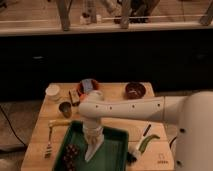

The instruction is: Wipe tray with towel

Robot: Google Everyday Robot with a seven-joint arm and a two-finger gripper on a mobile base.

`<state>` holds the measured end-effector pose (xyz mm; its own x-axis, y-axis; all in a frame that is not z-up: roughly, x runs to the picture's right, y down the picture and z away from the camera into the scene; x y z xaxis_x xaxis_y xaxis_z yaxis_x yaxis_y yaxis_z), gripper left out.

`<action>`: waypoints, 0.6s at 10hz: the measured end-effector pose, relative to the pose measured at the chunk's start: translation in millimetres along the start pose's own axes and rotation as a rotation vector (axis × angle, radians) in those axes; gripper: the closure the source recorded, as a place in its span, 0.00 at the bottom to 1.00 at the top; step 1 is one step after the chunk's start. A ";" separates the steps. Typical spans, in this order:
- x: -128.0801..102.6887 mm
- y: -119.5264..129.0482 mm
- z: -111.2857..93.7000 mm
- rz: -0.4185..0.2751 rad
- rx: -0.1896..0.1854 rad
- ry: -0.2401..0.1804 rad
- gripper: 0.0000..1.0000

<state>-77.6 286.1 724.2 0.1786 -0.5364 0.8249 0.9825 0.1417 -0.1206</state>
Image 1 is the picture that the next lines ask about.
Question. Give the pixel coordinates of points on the brown wooden block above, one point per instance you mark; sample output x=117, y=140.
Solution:
x=74, y=97

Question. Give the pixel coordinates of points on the dark brown bowl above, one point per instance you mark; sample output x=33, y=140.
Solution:
x=135, y=90

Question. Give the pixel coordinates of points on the green curved vegetable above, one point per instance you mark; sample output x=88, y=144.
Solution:
x=145, y=142

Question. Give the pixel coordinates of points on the white brush black handle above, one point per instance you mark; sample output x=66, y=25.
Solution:
x=133, y=153

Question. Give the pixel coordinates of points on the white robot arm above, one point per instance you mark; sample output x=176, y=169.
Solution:
x=193, y=114

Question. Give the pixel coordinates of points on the dark metal cup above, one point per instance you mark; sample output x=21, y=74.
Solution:
x=65, y=109

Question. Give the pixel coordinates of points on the brown crumbs pile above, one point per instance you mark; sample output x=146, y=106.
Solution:
x=71, y=152

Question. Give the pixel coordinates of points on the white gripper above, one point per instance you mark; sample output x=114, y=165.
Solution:
x=93, y=134

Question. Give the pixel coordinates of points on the green plastic tray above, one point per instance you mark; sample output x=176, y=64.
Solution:
x=111, y=156

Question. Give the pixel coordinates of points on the fork with cream handle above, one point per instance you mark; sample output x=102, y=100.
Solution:
x=51, y=125

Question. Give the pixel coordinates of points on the blue cloth in bowl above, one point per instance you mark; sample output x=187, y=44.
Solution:
x=87, y=85

